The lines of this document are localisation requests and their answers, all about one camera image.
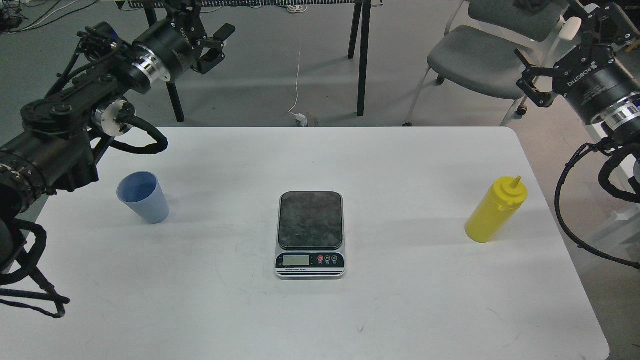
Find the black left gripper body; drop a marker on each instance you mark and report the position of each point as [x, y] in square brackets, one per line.
[168, 49]

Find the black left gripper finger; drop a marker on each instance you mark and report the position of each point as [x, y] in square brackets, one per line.
[215, 45]
[183, 12]

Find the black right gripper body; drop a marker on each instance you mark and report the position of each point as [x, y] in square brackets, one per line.
[596, 87]

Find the yellow squeeze seasoning bottle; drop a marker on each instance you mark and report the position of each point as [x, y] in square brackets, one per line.
[503, 198]

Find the blue ribbed plastic cup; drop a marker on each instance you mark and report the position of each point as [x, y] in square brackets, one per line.
[141, 192]

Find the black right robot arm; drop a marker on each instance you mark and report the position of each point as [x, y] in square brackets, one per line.
[621, 140]

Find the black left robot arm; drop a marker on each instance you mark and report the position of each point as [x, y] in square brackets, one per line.
[85, 113]

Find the digital kitchen scale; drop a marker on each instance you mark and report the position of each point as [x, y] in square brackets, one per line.
[311, 236]

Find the grey office chair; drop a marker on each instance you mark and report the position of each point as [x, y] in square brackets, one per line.
[486, 63]

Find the white power adapter on floor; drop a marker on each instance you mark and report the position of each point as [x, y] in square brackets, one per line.
[306, 120]

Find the white side table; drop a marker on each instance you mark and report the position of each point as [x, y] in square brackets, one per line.
[618, 234]

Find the black legged background table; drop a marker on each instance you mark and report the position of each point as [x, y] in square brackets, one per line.
[279, 64]

